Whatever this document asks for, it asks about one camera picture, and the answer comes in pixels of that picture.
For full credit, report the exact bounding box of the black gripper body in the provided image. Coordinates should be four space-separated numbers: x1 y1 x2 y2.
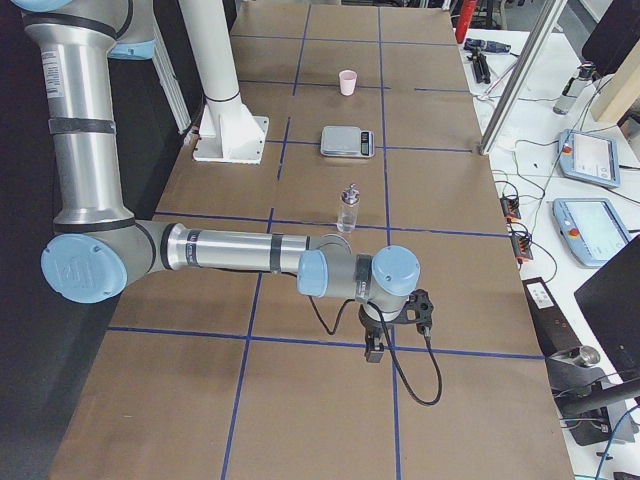
359 306 388 346

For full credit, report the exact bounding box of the clear glass sauce bottle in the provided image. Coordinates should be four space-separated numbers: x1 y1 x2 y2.
337 183 360 233

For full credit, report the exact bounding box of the pink plastic cup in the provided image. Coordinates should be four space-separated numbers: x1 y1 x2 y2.
338 70 358 96

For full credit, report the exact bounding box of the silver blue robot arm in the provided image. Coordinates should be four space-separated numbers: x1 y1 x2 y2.
19 1 433 362

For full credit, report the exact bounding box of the silver digital kitchen scale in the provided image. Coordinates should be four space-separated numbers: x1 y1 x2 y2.
320 125 375 158

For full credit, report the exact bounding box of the near orange black connector block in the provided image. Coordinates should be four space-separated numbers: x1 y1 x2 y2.
510 231 533 264

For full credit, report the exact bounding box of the orange black connector block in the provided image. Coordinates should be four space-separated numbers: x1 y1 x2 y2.
500 195 521 223
510 231 533 264

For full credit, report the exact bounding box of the black box with white label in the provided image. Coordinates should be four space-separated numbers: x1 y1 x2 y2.
522 277 601 388

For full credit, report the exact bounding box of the far orange black connector block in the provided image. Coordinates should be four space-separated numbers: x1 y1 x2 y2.
500 195 521 223

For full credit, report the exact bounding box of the black monitor with stand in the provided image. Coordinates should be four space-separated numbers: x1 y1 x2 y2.
546 238 639 446

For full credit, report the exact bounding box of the near blue teach pendant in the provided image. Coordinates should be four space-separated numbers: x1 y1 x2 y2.
552 198 632 268

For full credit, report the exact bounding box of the blue teach pendant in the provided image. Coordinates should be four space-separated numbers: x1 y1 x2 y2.
559 129 621 188
552 198 632 268

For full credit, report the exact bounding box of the far blue teach pendant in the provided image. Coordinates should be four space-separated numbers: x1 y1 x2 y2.
559 129 621 188

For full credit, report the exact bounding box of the black folded tripod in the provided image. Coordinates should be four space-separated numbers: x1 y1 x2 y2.
468 47 491 84

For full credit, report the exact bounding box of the blue folded umbrella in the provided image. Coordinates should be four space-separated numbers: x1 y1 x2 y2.
464 38 511 54

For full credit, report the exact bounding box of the grey water bottle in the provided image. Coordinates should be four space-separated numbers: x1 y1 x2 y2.
552 61 596 115

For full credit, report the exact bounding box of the red cylinder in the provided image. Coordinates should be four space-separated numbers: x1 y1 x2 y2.
455 0 477 44

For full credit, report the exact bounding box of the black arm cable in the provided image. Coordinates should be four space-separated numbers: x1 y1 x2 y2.
305 293 443 406

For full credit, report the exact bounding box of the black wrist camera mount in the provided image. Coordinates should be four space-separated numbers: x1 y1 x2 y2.
393 289 434 338

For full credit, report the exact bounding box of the white pedestal column with base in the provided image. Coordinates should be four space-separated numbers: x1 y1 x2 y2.
179 0 269 164

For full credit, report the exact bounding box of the aluminium frame post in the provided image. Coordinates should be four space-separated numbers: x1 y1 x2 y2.
478 0 567 155

